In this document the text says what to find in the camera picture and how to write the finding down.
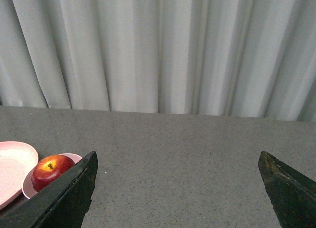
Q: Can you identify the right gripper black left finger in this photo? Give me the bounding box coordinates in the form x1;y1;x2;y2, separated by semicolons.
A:
0;151;98;228

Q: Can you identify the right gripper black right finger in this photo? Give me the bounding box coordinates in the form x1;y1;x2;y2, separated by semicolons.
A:
258;151;316;228

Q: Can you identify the red apple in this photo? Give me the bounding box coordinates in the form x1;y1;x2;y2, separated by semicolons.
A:
31;154;75;192

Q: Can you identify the light pink bowl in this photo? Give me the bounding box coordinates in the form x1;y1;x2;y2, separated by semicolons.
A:
22;153;82;199

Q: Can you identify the pink plate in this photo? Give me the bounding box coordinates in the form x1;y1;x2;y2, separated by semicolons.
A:
0;141;38;209

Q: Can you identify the white curtain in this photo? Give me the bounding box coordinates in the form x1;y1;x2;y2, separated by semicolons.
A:
0;0;316;122

